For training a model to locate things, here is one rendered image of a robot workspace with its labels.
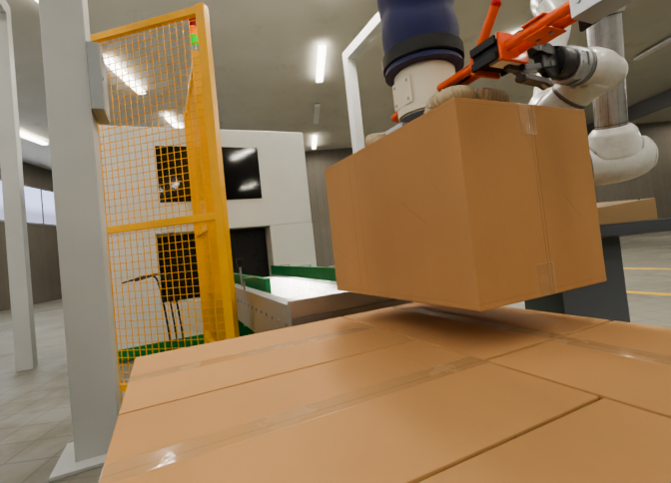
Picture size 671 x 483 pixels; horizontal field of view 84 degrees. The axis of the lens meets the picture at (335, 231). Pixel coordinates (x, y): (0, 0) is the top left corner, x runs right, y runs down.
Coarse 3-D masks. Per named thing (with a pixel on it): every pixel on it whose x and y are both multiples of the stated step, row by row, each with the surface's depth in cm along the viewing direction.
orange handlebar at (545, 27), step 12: (552, 12) 68; (564, 12) 66; (528, 24) 73; (540, 24) 70; (552, 24) 72; (564, 24) 70; (516, 36) 75; (528, 36) 72; (540, 36) 73; (552, 36) 73; (528, 48) 78; (468, 72) 87; (444, 84) 94; (468, 84) 94; (396, 120) 117
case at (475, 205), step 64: (448, 128) 70; (512, 128) 75; (576, 128) 84; (384, 192) 92; (448, 192) 72; (512, 192) 73; (576, 192) 82; (384, 256) 94; (448, 256) 73; (512, 256) 72; (576, 256) 80
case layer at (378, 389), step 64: (384, 320) 108; (448, 320) 100; (512, 320) 93; (576, 320) 87; (128, 384) 75; (192, 384) 70; (256, 384) 67; (320, 384) 64; (384, 384) 61; (448, 384) 58; (512, 384) 55; (576, 384) 53; (640, 384) 51; (128, 448) 48; (192, 448) 47; (256, 448) 45; (320, 448) 44; (384, 448) 42; (448, 448) 41; (512, 448) 40; (576, 448) 38; (640, 448) 37
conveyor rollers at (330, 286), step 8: (272, 280) 289; (280, 280) 282; (288, 280) 275; (296, 280) 269; (304, 280) 262; (312, 280) 255; (320, 280) 248; (328, 280) 241; (272, 288) 233; (280, 288) 226; (288, 288) 219; (296, 288) 213; (304, 288) 214; (312, 288) 207; (320, 288) 200; (328, 288) 201; (336, 288) 194; (288, 296) 182; (296, 296) 183; (304, 296) 176
